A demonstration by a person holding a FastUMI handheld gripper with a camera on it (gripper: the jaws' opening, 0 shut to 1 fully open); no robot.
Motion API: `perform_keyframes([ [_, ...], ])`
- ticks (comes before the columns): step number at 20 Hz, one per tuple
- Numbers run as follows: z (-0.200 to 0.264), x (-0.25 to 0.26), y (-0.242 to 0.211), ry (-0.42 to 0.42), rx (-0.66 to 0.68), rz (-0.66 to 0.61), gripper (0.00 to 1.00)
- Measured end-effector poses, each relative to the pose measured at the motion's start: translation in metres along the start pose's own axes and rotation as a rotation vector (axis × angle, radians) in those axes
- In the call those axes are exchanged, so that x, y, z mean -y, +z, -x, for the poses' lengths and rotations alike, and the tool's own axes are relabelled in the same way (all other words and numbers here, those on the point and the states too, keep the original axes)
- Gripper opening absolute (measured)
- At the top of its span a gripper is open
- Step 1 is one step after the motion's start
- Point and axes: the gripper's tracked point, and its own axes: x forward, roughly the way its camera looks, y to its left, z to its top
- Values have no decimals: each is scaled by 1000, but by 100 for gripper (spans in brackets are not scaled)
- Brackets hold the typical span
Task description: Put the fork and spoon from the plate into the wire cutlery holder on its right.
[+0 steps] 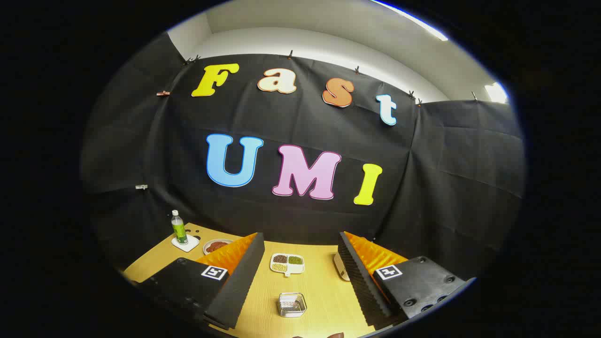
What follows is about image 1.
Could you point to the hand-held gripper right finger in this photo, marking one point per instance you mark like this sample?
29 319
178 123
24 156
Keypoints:
359 286

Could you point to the pile of dark red beans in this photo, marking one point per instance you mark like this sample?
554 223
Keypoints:
280 258

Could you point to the white divided dish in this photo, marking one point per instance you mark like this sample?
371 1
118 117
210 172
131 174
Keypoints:
295 268

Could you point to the white round food plate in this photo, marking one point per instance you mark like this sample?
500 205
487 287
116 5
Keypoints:
209 249

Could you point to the brown meat piece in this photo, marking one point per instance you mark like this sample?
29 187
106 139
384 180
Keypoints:
217 245

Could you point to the white square coaster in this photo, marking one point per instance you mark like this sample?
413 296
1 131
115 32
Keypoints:
190 245

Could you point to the pile of yellow soybeans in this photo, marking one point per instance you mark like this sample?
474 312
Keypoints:
279 267

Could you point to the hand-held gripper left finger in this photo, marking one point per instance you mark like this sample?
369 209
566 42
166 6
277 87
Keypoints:
242 281

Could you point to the green drink bottle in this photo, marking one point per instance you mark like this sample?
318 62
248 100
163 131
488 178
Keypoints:
179 229

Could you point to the perforated metal tray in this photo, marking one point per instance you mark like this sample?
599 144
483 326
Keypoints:
292 305

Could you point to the white toaster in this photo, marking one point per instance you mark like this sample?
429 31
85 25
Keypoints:
340 268

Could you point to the pile of green beans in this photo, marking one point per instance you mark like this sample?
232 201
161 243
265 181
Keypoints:
295 259

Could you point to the ceiling light panel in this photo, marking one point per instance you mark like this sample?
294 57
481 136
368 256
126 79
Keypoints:
496 92

